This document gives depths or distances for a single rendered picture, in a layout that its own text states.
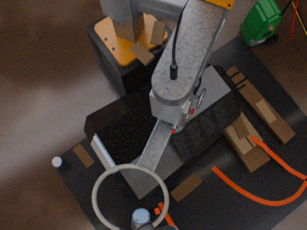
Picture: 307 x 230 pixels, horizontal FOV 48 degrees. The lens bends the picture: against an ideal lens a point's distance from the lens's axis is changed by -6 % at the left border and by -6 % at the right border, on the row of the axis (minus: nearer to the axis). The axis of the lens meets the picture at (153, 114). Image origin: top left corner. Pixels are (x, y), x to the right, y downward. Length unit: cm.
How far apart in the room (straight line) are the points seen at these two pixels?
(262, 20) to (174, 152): 163
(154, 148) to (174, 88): 66
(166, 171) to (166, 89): 110
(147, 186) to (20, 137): 162
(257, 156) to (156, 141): 139
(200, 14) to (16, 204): 264
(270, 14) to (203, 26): 164
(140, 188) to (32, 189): 133
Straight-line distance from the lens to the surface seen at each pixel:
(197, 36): 204
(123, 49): 308
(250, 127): 351
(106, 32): 318
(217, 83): 288
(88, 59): 397
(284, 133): 371
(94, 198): 229
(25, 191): 379
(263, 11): 368
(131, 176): 276
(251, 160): 355
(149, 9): 253
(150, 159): 243
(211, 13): 213
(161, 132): 247
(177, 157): 285
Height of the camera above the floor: 350
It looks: 73 degrees down
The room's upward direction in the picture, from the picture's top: 7 degrees counter-clockwise
